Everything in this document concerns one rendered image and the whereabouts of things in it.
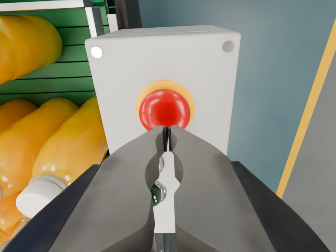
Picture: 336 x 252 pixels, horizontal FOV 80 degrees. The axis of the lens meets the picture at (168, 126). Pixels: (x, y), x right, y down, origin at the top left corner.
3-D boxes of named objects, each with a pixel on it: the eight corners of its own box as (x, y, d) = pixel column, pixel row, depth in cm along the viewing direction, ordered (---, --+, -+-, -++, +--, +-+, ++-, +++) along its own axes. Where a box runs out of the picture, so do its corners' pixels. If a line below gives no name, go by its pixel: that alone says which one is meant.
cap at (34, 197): (22, 188, 21) (9, 202, 19) (43, 170, 20) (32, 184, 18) (53, 208, 22) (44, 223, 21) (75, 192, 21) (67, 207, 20)
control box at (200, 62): (214, 24, 21) (244, 32, 12) (205, 171, 31) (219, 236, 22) (119, 29, 22) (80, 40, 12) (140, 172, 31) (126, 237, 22)
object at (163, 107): (190, 85, 14) (191, 90, 13) (189, 130, 16) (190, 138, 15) (138, 87, 14) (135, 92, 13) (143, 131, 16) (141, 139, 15)
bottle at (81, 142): (75, 111, 37) (-1, 188, 21) (101, 88, 35) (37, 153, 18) (104, 137, 40) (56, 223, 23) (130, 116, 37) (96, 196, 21)
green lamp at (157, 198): (161, 183, 19) (161, 193, 17) (163, 200, 20) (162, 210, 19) (138, 183, 19) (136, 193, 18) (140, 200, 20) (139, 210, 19)
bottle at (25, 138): (81, 100, 36) (5, 171, 20) (84, 134, 39) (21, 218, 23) (41, 95, 36) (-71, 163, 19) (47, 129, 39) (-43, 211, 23)
